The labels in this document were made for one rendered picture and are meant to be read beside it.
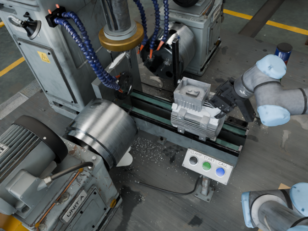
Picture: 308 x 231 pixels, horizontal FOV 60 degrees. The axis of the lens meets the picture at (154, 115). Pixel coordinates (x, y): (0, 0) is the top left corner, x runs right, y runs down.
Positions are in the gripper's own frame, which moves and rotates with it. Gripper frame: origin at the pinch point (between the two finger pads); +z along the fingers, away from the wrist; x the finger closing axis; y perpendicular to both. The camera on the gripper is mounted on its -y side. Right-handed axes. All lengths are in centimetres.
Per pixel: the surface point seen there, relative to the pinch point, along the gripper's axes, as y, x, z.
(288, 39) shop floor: -64, -228, 90
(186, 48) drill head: 24.1, -34.6, 13.7
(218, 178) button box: -11.3, 21.9, -1.9
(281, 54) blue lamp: -7.6, -33.0, -16.5
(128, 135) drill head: 21.9, 21.4, 15.4
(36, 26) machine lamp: 66, 20, -7
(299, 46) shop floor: -75, -219, 83
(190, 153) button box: 0.4, 18.6, 1.9
